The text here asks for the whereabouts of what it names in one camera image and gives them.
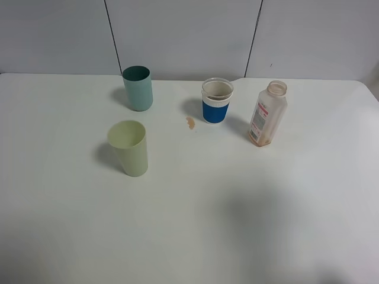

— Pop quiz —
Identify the teal plastic cup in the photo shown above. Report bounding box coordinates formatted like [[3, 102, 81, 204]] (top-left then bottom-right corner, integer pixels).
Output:
[[122, 66, 153, 111]]

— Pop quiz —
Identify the light green plastic cup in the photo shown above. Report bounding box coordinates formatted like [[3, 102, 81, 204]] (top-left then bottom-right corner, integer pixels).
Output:
[[107, 120, 148, 177]]

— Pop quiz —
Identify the clear cup with blue sleeve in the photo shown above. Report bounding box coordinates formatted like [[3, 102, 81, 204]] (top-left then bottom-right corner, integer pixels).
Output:
[[201, 78, 234, 124]]

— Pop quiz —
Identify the clear plastic drink bottle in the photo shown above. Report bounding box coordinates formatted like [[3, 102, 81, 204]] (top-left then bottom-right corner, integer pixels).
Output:
[[248, 80, 288, 147]]

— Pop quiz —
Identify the brown drink spill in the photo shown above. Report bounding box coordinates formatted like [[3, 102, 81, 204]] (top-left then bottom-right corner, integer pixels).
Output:
[[186, 117, 195, 130]]

